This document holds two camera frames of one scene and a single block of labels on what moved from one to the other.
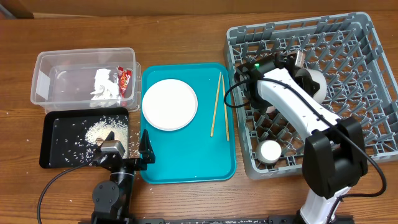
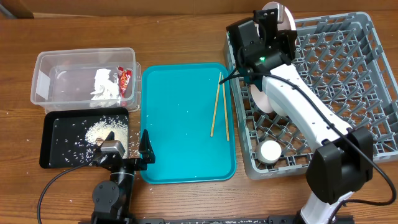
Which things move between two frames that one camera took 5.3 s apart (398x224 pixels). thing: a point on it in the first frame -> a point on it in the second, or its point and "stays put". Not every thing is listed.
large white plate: [169, 104] -> [288, 24]
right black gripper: [304, 80] -> [287, 37]
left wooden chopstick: [215, 104] stays put
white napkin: [106, 92] stays put
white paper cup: [268, 152] stays put
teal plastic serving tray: [204, 150] stays put
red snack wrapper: [124, 76] stays put
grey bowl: [321, 93] -> [278, 106]
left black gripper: [146, 155] stays put
